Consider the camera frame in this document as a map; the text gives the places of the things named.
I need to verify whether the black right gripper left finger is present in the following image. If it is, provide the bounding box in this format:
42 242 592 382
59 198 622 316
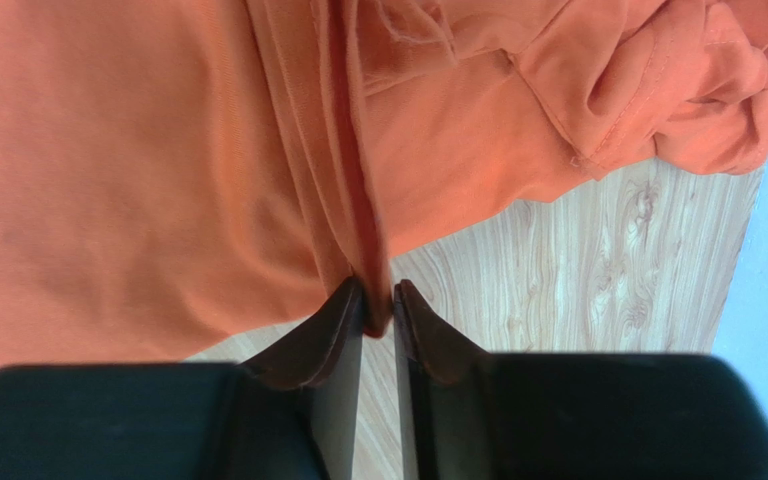
0 278 364 479

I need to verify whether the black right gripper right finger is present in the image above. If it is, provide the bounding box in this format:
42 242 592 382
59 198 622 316
394 280 768 479

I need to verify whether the orange t-shirt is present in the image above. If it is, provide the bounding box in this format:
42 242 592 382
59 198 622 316
0 1 768 367

